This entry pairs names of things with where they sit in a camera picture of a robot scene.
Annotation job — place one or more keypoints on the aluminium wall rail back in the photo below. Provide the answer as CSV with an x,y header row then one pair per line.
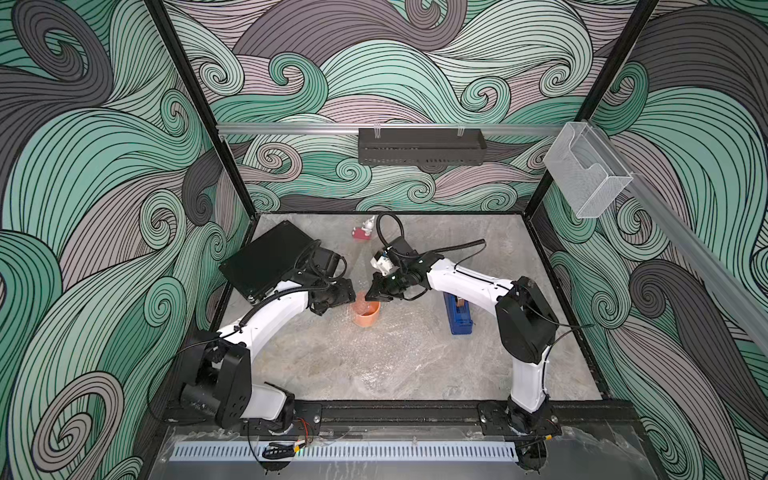
x,y
305,128

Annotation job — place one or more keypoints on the aluminium wall rail right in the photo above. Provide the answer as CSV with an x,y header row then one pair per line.
x,y
678,210

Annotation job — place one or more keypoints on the white bunny on pink base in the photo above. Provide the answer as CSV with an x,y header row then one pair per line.
x,y
365,230

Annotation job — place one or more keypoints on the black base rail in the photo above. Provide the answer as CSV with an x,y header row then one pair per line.
x,y
491,418

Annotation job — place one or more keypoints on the white slotted cable duct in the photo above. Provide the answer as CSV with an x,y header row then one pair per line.
x,y
390,450

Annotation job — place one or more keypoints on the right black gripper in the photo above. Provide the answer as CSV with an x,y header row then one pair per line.
x,y
380,293

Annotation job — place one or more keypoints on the aluminium wall rail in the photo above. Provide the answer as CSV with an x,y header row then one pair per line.
x,y
305,128
678,210

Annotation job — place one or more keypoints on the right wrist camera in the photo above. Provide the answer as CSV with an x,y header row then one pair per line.
x,y
382,263

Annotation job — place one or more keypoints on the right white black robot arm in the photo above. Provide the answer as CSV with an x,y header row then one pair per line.
x,y
528,327

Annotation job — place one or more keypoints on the clear acrylic wall holder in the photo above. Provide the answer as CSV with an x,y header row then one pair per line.
x,y
588,170

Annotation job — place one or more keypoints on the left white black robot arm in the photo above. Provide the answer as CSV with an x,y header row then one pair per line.
x,y
215,367

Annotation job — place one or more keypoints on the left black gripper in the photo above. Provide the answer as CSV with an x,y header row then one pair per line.
x,y
346,294

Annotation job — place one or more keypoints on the black wall-mounted tray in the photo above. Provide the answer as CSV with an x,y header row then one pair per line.
x,y
429,147

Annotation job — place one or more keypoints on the black hard case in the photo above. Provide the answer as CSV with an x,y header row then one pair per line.
x,y
261,265

